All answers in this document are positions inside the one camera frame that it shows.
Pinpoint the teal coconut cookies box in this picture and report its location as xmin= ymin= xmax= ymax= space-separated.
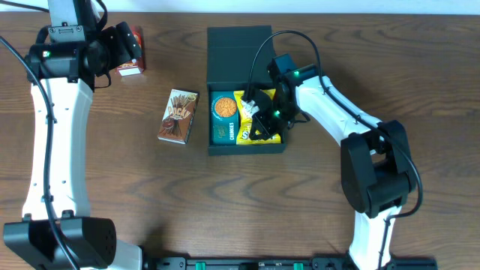
xmin=210 ymin=91 xmax=239 ymax=145

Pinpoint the yellow Hacks candy bag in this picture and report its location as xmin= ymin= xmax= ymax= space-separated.
xmin=234 ymin=90 xmax=281 ymax=145

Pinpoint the black container box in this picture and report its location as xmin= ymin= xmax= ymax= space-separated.
xmin=206 ymin=25 xmax=287 ymax=156

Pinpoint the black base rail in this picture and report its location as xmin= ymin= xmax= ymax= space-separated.
xmin=144 ymin=256 xmax=439 ymax=270

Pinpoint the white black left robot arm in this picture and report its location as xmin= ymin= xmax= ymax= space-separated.
xmin=3 ymin=0 xmax=144 ymax=269

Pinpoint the red Hello Panda box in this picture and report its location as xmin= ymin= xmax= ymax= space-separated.
xmin=116 ymin=25 xmax=146 ymax=77

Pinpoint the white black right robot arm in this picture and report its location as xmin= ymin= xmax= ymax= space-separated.
xmin=244 ymin=54 xmax=423 ymax=269

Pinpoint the brown Pocky box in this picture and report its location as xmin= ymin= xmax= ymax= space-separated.
xmin=157 ymin=89 xmax=200 ymax=145

